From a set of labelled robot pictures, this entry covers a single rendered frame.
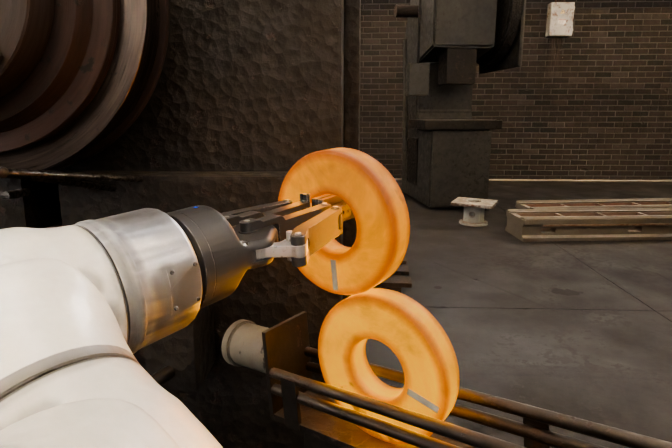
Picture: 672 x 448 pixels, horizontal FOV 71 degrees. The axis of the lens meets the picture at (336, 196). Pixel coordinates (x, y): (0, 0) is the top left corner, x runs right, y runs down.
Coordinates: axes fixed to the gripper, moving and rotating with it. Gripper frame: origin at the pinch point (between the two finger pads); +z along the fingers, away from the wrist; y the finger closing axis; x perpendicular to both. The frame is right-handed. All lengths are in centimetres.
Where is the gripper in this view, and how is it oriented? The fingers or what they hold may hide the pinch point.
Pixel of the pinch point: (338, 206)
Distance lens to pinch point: 49.7
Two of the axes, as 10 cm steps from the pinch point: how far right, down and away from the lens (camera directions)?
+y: 8.0, 1.0, -5.9
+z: 6.0, -1.9, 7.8
